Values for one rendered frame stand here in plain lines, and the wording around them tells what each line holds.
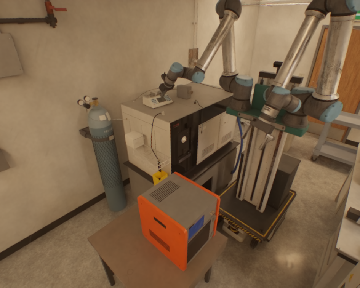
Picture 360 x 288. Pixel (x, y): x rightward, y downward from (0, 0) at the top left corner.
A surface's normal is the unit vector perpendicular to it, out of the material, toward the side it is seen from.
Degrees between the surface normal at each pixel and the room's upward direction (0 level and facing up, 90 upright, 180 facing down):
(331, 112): 95
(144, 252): 0
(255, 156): 90
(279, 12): 90
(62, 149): 90
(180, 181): 0
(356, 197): 0
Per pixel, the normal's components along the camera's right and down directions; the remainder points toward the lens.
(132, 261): 0.00, -0.86
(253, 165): -0.70, 0.36
